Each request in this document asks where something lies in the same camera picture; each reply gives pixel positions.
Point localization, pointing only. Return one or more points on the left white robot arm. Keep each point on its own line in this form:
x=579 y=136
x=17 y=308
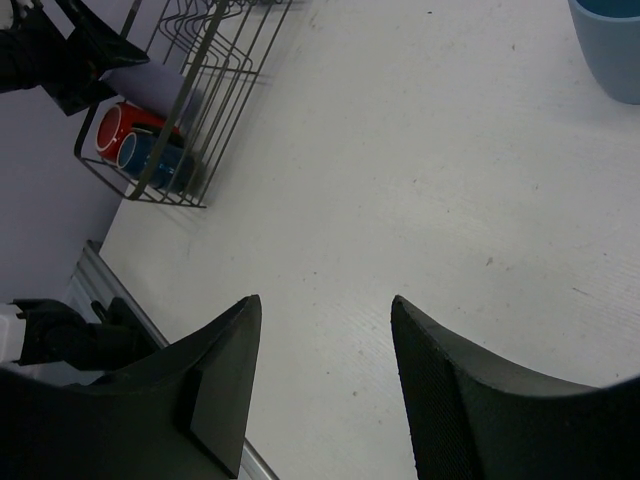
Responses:
x=41 y=331

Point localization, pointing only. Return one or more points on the lavender plastic cup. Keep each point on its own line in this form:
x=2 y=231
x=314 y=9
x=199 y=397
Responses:
x=152 y=86

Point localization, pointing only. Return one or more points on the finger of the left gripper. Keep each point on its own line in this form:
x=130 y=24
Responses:
x=85 y=56

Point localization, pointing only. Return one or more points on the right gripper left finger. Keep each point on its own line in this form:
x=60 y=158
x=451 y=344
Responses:
x=179 y=413

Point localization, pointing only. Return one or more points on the wire dish rack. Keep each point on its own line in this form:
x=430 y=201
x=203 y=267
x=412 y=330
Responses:
x=221 y=47

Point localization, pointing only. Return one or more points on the red mug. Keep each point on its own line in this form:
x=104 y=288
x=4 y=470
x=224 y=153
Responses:
x=119 y=120

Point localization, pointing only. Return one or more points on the light blue plastic cup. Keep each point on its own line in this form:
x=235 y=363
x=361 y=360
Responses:
x=608 y=34

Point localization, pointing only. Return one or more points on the aluminium front rail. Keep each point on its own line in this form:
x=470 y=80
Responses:
x=92 y=288

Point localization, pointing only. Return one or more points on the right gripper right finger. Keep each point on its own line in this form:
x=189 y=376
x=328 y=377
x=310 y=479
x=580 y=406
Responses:
x=473 y=414

